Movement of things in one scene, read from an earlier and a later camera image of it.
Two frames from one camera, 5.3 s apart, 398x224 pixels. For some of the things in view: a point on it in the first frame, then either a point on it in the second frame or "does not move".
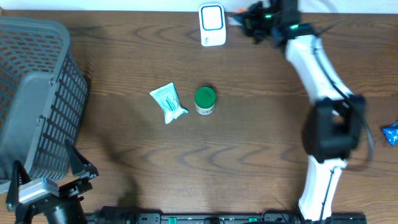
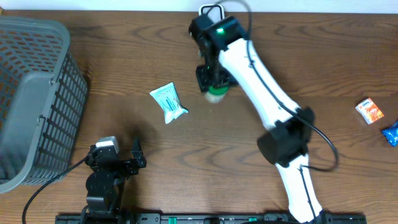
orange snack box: [241, 10] to [369, 111]
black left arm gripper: [79, 167] to [130, 168]
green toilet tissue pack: [168, 99] does not move
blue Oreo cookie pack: [391, 134] does not move
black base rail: [254, 218] does not move
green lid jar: [204, 100] to [214, 95]
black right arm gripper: [244, 18] to [204, 81]
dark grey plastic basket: [43, 94] does not move
